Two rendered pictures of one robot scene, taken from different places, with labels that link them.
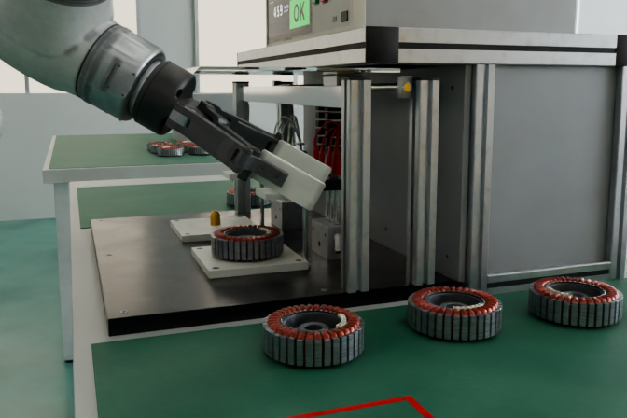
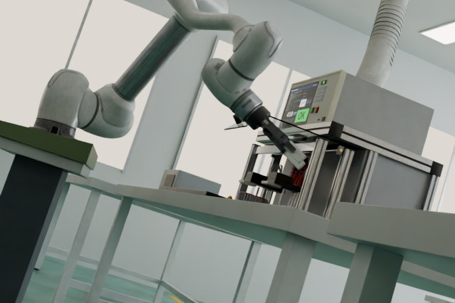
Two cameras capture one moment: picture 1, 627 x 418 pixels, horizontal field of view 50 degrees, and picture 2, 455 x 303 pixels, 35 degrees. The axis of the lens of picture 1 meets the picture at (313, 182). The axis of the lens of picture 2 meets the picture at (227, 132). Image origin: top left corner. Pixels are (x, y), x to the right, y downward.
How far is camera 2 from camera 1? 1.48 m
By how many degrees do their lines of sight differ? 17
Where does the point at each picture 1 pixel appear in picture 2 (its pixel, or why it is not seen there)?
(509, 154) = (375, 192)
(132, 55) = (255, 100)
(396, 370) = not seen: hidden behind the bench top
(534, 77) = (393, 165)
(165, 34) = (160, 132)
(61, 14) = (240, 80)
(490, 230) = not seen: hidden behind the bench
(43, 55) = (227, 90)
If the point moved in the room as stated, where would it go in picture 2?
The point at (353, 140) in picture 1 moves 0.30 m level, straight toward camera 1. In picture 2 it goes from (314, 161) to (319, 146)
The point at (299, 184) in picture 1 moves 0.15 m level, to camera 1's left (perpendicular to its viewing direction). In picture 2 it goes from (298, 153) to (249, 138)
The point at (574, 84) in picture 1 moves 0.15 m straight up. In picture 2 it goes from (410, 174) to (422, 132)
